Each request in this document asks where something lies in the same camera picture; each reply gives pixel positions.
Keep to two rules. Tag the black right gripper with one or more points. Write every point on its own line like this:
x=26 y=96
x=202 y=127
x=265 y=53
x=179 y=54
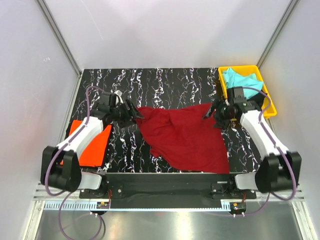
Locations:
x=220 y=123

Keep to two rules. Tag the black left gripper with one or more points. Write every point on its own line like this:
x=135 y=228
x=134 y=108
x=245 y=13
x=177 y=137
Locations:
x=128 y=117

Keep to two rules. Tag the dark red polo shirt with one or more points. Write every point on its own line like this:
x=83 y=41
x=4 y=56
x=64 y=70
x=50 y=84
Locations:
x=184 y=138

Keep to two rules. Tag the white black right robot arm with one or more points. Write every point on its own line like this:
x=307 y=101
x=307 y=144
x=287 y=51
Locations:
x=278 y=173

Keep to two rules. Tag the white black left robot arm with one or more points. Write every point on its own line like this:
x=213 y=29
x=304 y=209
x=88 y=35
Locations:
x=60 y=166

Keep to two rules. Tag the turquoise t shirt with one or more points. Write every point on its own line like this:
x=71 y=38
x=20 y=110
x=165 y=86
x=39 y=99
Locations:
x=233 y=79

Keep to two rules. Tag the black t shirt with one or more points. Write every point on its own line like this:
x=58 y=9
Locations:
x=259 y=99

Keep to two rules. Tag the yellow plastic bin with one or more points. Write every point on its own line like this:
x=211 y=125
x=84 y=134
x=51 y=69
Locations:
x=246 y=70

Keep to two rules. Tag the folded orange t shirt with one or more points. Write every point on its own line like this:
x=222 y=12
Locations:
x=94 y=155

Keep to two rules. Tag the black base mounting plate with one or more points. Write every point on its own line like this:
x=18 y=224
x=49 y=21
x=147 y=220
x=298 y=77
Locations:
x=165 y=182

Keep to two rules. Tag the right orange connector box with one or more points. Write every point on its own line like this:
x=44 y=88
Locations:
x=238 y=207

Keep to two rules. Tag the orange connector box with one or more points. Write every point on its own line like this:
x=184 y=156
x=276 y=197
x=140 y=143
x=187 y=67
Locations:
x=238 y=207
x=103 y=204

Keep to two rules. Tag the left orange connector box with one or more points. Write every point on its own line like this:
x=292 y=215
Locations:
x=103 y=204

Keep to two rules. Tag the aluminium frame rail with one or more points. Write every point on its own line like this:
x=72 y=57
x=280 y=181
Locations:
x=123 y=192

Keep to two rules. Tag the left corner aluminium post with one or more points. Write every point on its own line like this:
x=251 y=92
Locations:
x=58 y=35

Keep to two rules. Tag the corner aluminium post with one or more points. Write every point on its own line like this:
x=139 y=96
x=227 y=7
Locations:
x=58 y=35
x=277 y=31

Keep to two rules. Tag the right corner aluminium post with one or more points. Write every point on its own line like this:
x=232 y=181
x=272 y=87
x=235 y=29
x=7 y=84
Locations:
x=277 y=31

